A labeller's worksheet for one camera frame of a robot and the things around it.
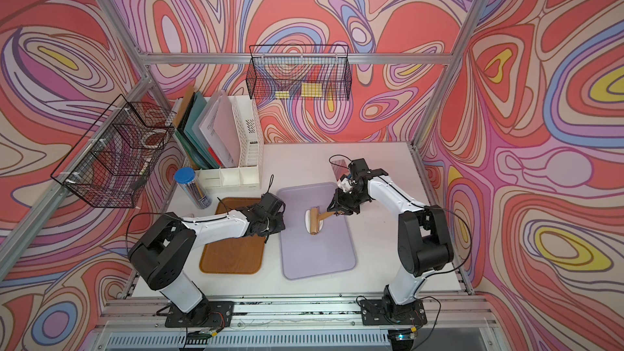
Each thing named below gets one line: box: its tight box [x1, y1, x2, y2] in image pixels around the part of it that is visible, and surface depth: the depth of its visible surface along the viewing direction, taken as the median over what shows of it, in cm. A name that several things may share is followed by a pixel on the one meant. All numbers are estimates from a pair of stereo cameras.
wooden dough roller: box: [309, 207, 344, 235], surface depth 92 cm
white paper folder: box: [198, 91, 241, 168], surface depth 97 cm
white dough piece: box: [304, 209, 325, 234], surface depth 94 cm
